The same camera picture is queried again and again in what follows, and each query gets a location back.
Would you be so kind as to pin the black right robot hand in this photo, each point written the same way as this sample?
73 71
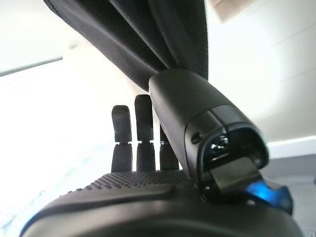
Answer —
148 209

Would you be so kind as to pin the black garment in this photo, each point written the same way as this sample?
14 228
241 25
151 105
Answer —
148 37

